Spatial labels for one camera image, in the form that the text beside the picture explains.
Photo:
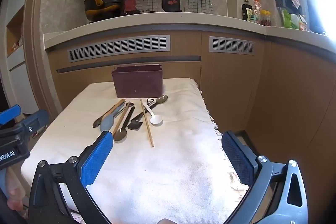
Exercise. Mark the grey silicone spoon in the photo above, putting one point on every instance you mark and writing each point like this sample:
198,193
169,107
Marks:
106,124

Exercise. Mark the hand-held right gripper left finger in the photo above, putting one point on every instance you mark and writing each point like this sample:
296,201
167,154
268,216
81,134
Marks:
95,158

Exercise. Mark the white shelving unit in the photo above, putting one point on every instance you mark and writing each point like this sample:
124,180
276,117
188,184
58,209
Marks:
15,64

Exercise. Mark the person's left hand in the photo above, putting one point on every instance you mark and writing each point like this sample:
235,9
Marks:
14,195

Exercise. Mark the wooden chopstick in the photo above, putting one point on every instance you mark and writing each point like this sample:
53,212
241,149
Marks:
147,124

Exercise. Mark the long vent grille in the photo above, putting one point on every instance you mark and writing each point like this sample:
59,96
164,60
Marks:
118,48

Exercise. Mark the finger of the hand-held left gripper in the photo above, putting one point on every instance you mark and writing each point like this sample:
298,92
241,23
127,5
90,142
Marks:
10,113
36,119

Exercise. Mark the black spatula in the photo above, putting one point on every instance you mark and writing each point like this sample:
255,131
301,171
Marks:
135,125

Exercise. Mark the jar with yellow lid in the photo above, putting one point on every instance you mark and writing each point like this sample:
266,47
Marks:
265,19

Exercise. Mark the black wall utensil rack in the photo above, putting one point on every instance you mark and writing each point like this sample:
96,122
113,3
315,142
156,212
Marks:
281,0

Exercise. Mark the short vent grille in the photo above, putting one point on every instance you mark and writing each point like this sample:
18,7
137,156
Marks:
231,45

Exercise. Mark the kitchen counter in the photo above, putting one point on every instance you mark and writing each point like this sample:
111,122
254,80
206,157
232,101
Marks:
157,22

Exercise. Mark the bottle with orange cap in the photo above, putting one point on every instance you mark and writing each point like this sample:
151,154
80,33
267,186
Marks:
257,7

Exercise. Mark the maroon utensil holder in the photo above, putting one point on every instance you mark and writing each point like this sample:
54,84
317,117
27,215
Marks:
136,85

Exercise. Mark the white plastic spoon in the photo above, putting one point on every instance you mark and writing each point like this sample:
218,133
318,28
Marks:
156,120

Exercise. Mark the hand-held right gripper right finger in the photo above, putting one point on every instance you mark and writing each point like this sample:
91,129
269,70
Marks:
237,161

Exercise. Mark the black gas stove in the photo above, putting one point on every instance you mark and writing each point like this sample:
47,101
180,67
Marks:
131,13

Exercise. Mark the wooden spoon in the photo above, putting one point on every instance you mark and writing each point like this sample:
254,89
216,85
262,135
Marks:
115,107

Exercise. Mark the white tablecloth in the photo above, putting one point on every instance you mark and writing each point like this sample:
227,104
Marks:
170,174

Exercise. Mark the green bag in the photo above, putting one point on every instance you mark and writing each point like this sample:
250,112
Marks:
288,19

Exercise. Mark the dark packet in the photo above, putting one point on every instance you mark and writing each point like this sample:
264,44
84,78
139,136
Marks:
246,12

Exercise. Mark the dark spoon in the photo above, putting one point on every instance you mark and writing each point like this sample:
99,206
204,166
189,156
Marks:
96,123

